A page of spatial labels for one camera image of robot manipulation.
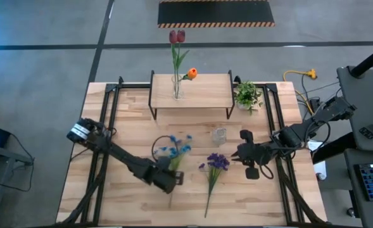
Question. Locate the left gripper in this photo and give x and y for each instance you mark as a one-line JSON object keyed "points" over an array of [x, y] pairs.
{"points": [[164, 182]]}

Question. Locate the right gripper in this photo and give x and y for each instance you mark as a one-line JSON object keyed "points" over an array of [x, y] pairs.
{"points": [[256, 153]]}

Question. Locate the blue artificial flower bunch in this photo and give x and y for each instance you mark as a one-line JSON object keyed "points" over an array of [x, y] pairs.
{"points": [[174, 152]]}

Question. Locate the purple artificial flower bunch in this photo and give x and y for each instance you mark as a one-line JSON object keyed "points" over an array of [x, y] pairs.
{"points": [[218, 161]]}

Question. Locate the patterned cut-glass vase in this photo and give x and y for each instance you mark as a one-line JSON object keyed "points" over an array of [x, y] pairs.
{"points": [[219, 136]]}

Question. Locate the tall clear glass vase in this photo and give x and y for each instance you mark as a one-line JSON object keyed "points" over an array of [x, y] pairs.
{"points": [[177, 90]]}

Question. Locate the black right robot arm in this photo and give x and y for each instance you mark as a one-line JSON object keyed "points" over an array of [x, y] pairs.
{"points": [[332, 109]]}

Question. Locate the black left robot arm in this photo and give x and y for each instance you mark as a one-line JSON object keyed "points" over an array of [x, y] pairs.
{"points": [[126, 158]]}

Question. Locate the wooden shelf black metal legs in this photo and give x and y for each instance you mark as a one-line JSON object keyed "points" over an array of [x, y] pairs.
{"points": [[205, 92]]}

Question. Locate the green plant in white pot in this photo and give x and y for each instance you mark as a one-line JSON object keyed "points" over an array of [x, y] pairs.
{"points": [[246, 93]]}

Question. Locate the white flat floor object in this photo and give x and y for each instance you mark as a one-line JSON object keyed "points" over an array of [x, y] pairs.
{"points": [[320, 168]]}

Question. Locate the black desk support bar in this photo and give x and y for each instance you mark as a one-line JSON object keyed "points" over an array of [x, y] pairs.
{"points": [[332, 150]]}

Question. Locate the small black desk device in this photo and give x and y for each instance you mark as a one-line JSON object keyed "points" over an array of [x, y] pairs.
{"points": [[367, 132]]}

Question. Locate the black hazard-striped floor mat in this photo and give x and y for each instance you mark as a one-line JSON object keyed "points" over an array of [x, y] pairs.
{"points": [[214, 12]]}

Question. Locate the black diagonal pole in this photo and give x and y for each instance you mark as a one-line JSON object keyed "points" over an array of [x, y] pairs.
{"points": [[370, 60]]}

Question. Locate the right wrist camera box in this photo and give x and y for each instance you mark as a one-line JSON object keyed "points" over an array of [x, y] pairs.
{"points": [[252, 173]]}

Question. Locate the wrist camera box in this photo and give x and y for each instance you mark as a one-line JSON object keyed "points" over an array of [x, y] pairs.
{"points": [[179, 178], [252, 173]]}

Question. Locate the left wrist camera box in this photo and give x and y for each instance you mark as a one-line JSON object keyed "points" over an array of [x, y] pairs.
{"points": [[179, 178]]}

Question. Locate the black metal table frame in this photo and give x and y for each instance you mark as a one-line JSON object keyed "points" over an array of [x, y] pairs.
{"points": [[132, 85]]}

